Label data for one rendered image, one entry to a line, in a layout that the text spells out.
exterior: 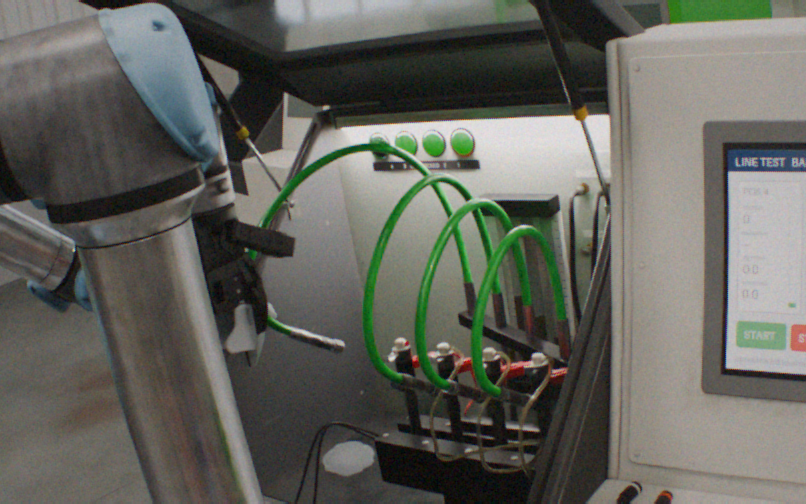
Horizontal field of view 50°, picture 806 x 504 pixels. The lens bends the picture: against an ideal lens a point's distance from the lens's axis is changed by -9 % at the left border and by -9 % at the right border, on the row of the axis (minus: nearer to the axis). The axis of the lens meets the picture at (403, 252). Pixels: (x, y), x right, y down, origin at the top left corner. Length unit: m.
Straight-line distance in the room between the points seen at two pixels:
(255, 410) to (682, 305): 0.80
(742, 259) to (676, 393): 0.20
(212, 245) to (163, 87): 0.57
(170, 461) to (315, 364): 1.11
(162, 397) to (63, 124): 0.20
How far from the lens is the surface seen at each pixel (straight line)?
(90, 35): 0.61
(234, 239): 1.15
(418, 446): 1.46
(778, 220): 1.15
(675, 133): 1.20
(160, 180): 0.61
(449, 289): 1.72
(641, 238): 1.22
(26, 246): 1.20
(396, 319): 1.82
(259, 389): 1.67
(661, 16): 3.83
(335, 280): 1.79
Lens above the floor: 1.66
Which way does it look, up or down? 16 degrees down
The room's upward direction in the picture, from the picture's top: 10 degrees counter-clockwise
